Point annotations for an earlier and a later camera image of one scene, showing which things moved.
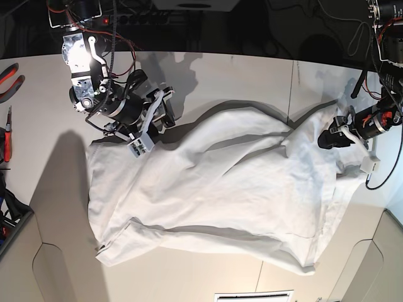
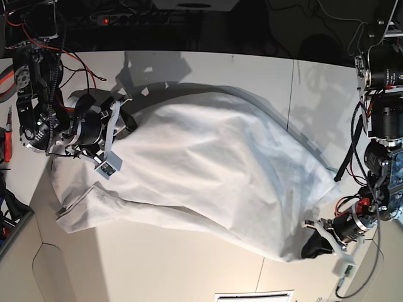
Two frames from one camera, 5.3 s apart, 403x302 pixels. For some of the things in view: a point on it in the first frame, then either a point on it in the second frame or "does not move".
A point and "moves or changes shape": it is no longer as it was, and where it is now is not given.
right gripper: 368,123 to 347,228
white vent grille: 283,296 does not move
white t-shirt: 238,178 moves or changes shape
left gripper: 129,115 to 91,131
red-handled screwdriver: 7,138 does not move
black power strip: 135,19 does not move
